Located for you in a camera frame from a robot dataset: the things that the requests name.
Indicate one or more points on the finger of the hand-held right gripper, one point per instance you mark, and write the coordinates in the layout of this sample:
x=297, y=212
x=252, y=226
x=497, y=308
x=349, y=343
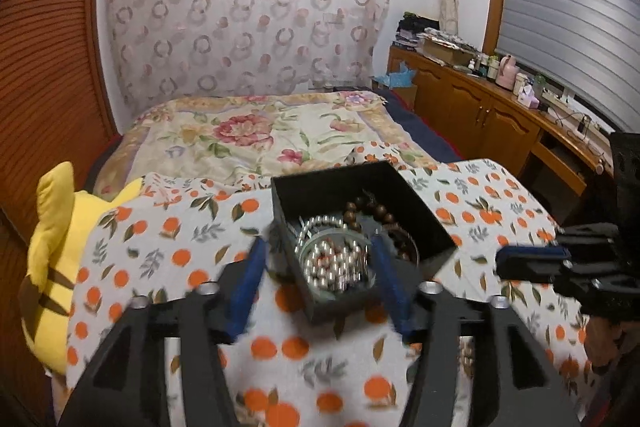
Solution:
x=585, y=237
x=530, y=253

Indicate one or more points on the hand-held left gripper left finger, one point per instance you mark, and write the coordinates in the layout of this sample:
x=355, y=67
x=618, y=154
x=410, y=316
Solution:
x=247, y=287

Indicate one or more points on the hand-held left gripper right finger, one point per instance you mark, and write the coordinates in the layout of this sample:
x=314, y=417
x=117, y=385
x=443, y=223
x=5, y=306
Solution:
x=395, y=292

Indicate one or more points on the black square box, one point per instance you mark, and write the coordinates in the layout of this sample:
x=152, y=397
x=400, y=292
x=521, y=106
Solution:
x=320, y=192

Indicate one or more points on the person's right hand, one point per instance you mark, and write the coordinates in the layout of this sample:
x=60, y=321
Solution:
x=602, y=342

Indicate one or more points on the orange fruit print cloth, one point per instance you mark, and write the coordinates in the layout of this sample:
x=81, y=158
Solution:
x=165, y=247

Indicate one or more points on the white power strip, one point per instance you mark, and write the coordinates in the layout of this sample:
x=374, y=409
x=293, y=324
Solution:
x=557, y=98

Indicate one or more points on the long wooden cabinet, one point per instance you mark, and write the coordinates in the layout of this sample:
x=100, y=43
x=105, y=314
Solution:
x=490, y=122

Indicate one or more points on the pink tissue box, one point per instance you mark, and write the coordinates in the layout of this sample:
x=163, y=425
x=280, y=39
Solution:
x=528, y=98

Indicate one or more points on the green glass jar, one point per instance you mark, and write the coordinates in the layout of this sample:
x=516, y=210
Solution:
x=539, y=85

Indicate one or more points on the floral blanket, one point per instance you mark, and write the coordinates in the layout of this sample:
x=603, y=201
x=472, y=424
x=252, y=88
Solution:
x=250, y=132

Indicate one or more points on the dark blue bed sheet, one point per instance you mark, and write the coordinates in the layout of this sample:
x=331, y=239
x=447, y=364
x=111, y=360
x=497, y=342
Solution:
x=420, y=132

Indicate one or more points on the white cup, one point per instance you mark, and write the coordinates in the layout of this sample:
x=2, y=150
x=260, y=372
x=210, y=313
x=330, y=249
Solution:
x=521, y=84

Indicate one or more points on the pink thermos jug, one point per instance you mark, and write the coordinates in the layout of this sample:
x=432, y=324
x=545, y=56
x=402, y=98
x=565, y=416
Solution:
x=506, y=73

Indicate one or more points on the small brown cardboard box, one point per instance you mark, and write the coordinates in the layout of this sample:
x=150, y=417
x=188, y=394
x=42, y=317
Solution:
x=406, y=97

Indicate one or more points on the yellow plush toy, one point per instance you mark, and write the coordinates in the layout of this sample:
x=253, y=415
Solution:
x=50, y=232

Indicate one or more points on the grey window blind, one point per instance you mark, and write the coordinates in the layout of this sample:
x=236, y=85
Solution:
x=565, y=7

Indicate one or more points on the blue plastic bag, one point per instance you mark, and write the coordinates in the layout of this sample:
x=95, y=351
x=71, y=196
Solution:
x=397, y=77

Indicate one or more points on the flat cardboard box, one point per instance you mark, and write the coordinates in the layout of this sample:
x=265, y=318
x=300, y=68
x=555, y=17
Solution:
x=445, y=52

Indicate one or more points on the stack of folded clothes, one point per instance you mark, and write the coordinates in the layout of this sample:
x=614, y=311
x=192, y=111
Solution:
x=412, y=32

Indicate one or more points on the circle print sheer curtain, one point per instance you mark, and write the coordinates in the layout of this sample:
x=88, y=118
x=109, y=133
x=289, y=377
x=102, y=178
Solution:
x=240, y=17

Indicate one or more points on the wooden louvered wardrobe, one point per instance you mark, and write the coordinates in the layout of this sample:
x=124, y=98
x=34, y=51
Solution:
x=45, y=82

